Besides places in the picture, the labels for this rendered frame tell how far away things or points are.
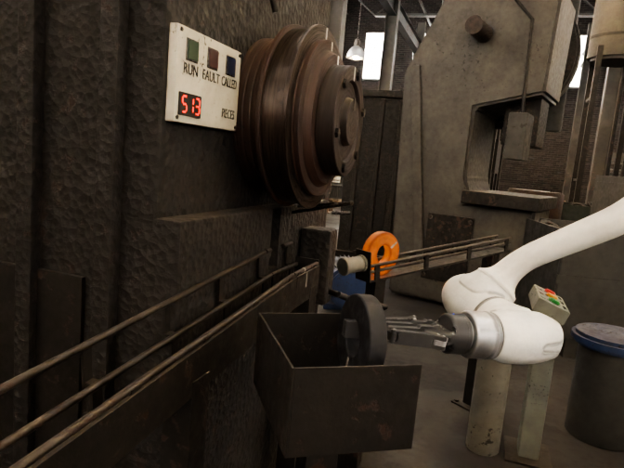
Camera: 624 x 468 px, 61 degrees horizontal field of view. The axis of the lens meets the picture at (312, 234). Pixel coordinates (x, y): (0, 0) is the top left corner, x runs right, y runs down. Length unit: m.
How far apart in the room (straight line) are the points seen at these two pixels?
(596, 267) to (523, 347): 2.37
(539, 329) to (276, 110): 0.71
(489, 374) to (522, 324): 1.00
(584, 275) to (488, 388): 1.48
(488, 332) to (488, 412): 1.10
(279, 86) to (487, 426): 1.44
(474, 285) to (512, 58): 2.98
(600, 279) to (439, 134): 1.51
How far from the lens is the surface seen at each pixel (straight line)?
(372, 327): 0.90
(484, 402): 2.11
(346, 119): 1.36
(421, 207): 4.11
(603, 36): 10.19
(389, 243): 1.89
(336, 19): 10.65
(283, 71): 1.27
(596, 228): 1.19
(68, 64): 1.22
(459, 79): 4.12
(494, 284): 1.19
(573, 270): 3.38
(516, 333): 1.07
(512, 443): 2.32
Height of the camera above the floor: 1.01
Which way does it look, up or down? 8 degrees down
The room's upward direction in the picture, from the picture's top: 5 degrees clockwise
